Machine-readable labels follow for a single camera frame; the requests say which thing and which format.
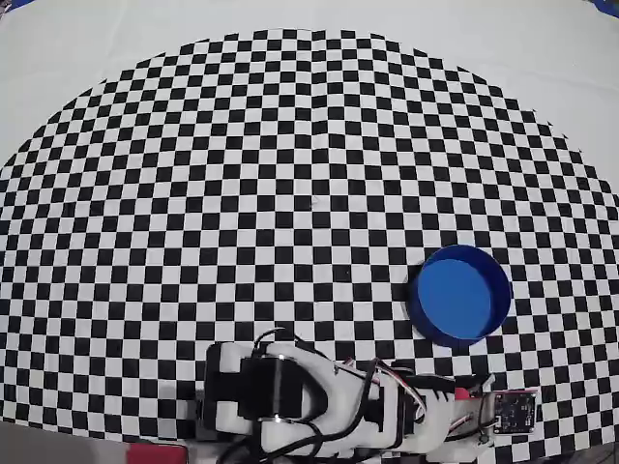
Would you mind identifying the black white checkerboard sheet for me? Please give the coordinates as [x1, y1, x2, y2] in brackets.
[0, 0, 619, 460]

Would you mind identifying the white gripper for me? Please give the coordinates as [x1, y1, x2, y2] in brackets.
[420, 372, 495, 458]

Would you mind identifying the blue round box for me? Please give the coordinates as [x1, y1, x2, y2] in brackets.
[407, 244, 513, 348]

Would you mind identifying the red white black servo cable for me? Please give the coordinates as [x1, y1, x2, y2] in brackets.
[333, 360, 429, 421]

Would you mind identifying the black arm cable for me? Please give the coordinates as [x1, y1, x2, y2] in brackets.
[221, 328, 378, 464]

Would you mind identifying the black camera circuit board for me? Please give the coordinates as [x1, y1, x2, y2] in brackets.
[492, 390, 542, 435]

